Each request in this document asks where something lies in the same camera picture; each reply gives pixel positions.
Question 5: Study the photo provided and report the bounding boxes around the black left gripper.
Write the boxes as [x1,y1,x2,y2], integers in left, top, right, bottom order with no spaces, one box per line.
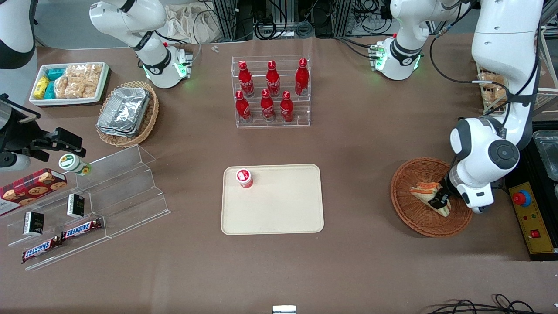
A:
[429,167,460,209]

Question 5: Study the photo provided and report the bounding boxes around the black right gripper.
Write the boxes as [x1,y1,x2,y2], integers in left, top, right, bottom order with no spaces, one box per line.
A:
[0,94,87,159]

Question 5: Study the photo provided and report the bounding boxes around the triangular sandwich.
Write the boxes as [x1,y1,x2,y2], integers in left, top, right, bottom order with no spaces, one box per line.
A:
[410,182,451,217]

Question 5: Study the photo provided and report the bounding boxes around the round brown wicker basket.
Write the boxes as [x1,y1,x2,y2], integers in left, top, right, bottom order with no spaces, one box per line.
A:
[390,157,475,238]

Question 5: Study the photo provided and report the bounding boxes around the white rectangular tray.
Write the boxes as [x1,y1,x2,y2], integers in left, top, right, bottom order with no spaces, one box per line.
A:
[29,62,109,106]

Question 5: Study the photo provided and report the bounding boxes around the oval light wicker basket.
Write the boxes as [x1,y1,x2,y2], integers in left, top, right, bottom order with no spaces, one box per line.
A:
[96,81,160,148]

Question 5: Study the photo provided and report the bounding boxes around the beige plastic tray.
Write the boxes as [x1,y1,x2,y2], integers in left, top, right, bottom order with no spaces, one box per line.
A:
[221,164,325,236]

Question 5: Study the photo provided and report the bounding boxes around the green and white cup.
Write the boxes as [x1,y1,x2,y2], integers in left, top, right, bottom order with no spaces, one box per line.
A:
[59,154,92,177]

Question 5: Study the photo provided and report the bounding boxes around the rice cracker pack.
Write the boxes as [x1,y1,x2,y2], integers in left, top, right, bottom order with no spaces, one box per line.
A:
[482,85,510,109]
[65,65,86,99]
[84,64,103,98]
[54,76,71,99]
[478,71,507,89]

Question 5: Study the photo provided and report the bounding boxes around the red plaid cookie box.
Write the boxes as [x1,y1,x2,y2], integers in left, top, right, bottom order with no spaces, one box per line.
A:
[0,168,68,217]

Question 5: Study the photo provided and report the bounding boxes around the small black box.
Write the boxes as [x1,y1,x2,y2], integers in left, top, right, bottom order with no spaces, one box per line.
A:
[67,194,85,219]
[23,211,45,236]

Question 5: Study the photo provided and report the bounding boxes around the stacked foil trays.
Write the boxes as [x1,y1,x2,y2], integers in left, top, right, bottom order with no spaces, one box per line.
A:
[96,86,151,138]

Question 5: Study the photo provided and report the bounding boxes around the yellow snack packet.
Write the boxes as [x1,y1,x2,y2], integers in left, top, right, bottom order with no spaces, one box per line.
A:
[34,76,51,99]

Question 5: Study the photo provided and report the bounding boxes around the clear acrylic stepped shelf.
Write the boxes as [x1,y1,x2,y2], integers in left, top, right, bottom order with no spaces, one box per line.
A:
[74,145,171,239]
[0,174,110,272]

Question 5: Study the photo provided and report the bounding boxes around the snickers chocolate bar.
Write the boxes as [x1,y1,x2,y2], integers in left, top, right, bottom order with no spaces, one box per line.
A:
[61,218,104,242]
[22,237,62,264]

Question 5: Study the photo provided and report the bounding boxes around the black and yellow control box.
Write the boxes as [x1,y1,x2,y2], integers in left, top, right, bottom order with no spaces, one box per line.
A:
[501,122,558,262]

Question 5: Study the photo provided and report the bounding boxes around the metal pan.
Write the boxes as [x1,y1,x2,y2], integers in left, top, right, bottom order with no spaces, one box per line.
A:
[533,130,558,182]

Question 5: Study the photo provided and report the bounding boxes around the clear acrylic bottle rack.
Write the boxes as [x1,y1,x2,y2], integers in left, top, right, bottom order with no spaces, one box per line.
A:
[231,55,311,129]

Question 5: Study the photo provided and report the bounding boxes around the beige cloth bag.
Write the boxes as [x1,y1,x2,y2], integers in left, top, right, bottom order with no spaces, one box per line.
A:
[165,3,219,44]

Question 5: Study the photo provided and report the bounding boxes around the red cola bottle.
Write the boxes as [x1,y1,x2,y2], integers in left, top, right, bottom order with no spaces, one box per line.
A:
[260,89,276,123]
[235,91,252,123]
[238,60,255,98]
[266,61,281,97]
[280,91,294,123]
[295,58,310,96]

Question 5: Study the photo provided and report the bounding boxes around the red cup with white lid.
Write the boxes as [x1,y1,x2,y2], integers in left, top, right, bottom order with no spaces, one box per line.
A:
[236,168,254,188]

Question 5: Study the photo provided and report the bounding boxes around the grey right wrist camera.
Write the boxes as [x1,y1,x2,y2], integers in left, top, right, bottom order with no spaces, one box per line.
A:
[0,153,31,171]

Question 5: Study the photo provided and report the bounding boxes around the black cable bundle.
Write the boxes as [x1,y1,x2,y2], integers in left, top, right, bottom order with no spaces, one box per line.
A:
[425,294,558,314]

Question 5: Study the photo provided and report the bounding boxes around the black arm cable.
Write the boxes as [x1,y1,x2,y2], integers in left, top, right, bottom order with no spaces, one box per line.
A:
[429,24,539,131]

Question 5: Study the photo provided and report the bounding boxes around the white wire rack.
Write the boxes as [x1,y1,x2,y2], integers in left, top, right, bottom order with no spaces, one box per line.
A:
[473,25,558,116]

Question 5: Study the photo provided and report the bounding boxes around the thin grey base cable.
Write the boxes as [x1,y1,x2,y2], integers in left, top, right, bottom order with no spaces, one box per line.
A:
[155,30,202,67]

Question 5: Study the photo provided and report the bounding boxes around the black base cable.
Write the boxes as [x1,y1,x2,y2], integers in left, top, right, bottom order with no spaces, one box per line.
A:
[335,37,381,60]

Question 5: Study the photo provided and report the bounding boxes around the aluminium frame post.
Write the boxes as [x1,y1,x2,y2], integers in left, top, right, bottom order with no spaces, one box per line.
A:
[212,0,239,42]

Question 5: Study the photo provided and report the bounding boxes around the black cable coil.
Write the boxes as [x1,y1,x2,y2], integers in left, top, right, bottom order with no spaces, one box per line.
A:
[254,17,288,41]

